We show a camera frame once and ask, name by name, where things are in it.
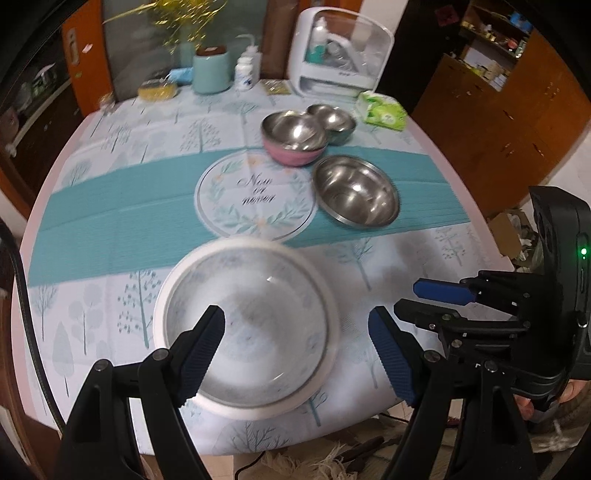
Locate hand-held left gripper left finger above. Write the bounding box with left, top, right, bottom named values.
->
left=58, top=305, right=226, bottom=480

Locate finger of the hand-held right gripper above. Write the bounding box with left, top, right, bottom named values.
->
left=413, top=270, right=532, bottom=311
left=392, top=298, right=529, bottom=354

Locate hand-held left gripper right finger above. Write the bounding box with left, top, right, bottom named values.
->
left=368, top=305, right=539, bottom=480

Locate white round plate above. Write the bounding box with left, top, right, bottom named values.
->
left=152, top=235, right=341, bottom=421

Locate patterned shallow bowl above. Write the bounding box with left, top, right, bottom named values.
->
left=164, top=244, right=331, bottom=403

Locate large steel bowl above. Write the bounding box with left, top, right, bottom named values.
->
left=313, top=155, right=400, bottom=229

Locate small steel bowl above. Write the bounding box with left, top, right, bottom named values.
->
left=306, top=104, right=357, bottom=145

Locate pink steel-lined bowl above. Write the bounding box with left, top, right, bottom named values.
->
left=261, top=111, right=329, bottom=168

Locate person's right hand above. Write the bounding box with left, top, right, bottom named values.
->
left=513, top=377, right=591, bottom=423

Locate cardboard box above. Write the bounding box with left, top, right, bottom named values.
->
left=489, top=210, right=541, bottom=264

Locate beige fringed mat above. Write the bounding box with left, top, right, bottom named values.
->
left=259, top=436, right=398, bottom=480

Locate wooden cabinet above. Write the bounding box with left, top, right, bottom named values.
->
left=411, top=28, right=591, bottom=222

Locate green tissue pack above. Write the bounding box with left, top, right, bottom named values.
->
left=355, top=90, right=408, bottom=132

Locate white clear-lid storage box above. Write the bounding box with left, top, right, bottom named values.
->
left=288, top=7, right=395, bottom=99

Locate yellow sponge pack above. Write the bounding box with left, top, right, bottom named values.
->
left=137, top=79, right=178, bottom=100

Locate white dropper bottle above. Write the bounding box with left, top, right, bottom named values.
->
left=309, top=14, right=329, bottom=63

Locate blue face mask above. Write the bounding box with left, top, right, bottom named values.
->
left=164, top=67, right=195, bottom=86

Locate white pill bottle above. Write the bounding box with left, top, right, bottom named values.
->
left=234, top=58, right=257, bottom=90

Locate teal canister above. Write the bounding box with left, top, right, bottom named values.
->
left=191, top=45, right=232, bottom=94

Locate clear squeeze bottle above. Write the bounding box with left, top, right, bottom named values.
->
left=235, top=34, right=260, bottom=70

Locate wood-framed glass door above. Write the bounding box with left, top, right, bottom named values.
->
left=60, top=0, right=301, bottom=107

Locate golden door ornament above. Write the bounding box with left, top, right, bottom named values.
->
left=104, top=0, right=227, bottom=51

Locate black cable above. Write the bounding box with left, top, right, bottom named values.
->
left=0, top=226, right=63, bottom=432

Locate wooden wall shelf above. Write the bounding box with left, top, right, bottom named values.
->
left=455, top=0, right=536, bottom=93

